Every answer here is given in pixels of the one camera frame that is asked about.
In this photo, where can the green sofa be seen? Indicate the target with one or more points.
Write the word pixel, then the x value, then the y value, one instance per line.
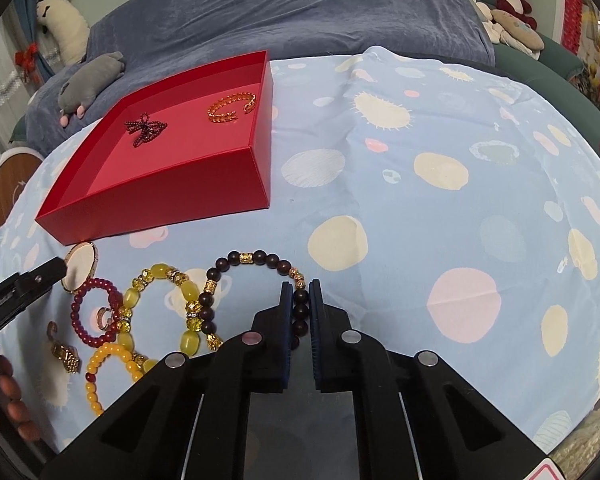
pixel 555 55

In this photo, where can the beige round plush cushion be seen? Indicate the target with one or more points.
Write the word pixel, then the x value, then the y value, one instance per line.
pixel 517 27

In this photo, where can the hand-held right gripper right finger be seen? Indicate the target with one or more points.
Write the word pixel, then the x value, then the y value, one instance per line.
pixel 316 340

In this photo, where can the red wall hanging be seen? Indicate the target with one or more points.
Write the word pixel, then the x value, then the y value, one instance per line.
pixel 575 10

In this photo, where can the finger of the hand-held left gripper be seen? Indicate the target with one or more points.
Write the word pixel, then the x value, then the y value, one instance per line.
pixel 25 285

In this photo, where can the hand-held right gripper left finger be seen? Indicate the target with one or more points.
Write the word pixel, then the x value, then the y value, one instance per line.
pixel 285 340

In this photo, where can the blue-grey blanket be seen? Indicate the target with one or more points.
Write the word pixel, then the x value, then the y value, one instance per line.
pixel 280 5

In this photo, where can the white alpaca plush toy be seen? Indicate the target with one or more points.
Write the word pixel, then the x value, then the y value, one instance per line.
pixel 67 30

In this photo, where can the red cardboard box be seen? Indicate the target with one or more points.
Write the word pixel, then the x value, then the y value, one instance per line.
pixel 180 175

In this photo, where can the grey plush toy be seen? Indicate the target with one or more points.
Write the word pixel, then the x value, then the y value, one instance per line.
pixel 90 80

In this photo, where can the red bow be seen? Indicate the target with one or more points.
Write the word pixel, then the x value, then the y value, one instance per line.
pixel 27 55

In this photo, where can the gold link watch band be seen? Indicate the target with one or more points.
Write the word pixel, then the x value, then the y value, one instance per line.
pixel 67 355

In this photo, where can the silver tinsel garland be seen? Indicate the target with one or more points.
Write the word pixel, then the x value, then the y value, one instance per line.
pixel 0 92

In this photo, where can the small white plush toy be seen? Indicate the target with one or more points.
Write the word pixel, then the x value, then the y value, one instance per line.
pixel 487 20

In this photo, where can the thin gold bangle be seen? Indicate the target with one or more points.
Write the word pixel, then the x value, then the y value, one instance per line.
pixel 95 260

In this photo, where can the white sheer curtain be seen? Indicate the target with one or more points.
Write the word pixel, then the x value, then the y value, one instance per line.
pixel 0 60

